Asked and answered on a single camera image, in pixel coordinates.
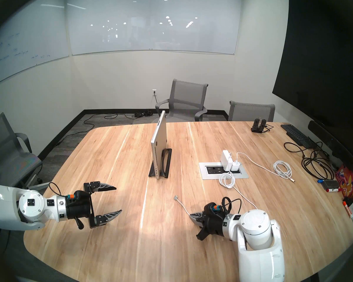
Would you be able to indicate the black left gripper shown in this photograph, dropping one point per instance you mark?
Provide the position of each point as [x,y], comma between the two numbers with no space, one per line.
[78,209]

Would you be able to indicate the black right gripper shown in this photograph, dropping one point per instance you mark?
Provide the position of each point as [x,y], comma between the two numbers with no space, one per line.
[213,222]

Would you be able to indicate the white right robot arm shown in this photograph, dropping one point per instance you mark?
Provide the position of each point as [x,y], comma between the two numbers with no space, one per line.
[259,225]

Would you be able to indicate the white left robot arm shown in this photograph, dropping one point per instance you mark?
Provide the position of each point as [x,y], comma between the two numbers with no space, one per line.
[6,205]

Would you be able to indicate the silver MacBook laptop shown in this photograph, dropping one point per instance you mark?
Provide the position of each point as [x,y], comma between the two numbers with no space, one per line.
[158,143]

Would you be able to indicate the black controller charging dock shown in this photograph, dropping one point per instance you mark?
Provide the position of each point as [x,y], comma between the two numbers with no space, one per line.
[259,125]

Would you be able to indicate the black vertical laptop stand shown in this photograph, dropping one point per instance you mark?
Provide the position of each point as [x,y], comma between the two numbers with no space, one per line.
[152,173]

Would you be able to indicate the silver table power outlet box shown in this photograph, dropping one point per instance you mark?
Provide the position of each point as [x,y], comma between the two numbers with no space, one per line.
[203,166]

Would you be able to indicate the small white USB charger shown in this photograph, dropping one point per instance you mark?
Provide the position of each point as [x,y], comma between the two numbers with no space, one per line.
[235,166]

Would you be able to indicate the large white power adapter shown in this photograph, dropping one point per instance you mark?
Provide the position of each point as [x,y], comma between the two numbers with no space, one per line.
[225,159]

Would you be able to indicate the grey mesh office chair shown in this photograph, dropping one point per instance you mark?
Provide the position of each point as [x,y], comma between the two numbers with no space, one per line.
[6,161]
[250,112]
[188,93]

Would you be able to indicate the black keyboard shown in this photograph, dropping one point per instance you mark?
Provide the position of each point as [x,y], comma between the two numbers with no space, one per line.
[295,134]

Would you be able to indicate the red whiteboard marker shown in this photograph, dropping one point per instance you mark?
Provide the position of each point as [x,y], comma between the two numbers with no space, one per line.
[333,190]

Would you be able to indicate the orange marker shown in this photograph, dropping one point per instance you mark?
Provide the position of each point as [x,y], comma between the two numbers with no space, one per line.
[347,209]

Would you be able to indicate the colourful tissue box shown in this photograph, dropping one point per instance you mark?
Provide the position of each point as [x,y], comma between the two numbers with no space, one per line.
[347,181]

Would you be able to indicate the black soundbar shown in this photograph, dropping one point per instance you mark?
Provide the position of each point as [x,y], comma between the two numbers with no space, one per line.
[332,143]

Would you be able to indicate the glass whiteboard with blue writing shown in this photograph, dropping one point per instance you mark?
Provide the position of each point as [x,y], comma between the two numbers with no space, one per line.
[23,43]

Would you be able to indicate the wide glass whiteboard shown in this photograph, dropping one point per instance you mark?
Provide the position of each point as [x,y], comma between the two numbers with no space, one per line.
[153,25]

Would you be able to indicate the large black TV screen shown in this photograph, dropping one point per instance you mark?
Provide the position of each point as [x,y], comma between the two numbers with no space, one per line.
[326,64]

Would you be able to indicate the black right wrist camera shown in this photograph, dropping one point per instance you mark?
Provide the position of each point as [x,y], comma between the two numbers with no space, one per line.
[215,208]

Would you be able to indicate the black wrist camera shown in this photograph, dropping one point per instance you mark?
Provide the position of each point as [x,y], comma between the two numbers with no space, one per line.
[76,195]
[215,208]

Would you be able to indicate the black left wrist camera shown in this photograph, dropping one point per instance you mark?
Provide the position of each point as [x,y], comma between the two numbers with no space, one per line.
[76,195]

